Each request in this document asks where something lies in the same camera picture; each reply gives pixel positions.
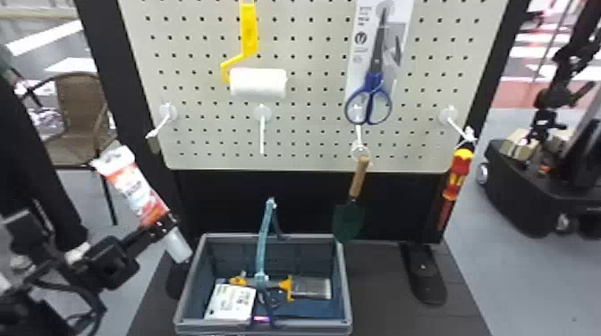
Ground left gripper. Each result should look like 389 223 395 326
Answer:
117 213 179 255

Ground white roller with red card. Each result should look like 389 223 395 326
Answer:
89 145 194 265

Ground blue basket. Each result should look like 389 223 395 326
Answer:
173 197 354 336

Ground white card packet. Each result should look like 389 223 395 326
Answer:
203 282 258 323

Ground brown chair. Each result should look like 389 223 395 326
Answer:
19 71 120 227

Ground person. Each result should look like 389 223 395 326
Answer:
0 44 91 273

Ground yellow grey hand tool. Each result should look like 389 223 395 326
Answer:
229 273 333 302

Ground yellow paint roller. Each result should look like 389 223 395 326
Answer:
219 0 289 101

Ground white pegboard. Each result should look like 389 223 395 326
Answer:
74 0 531 307

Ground blue scissors on white card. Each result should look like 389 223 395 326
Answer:
343 0 417 127

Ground red yellow screwdriver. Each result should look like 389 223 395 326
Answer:
436 147 476 231

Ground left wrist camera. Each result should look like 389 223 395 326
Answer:
83 235 141 291

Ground black cable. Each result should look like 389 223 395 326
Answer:
44 277 108 336

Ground green trowel with wooden handle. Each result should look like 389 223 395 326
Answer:
331 155 372 245

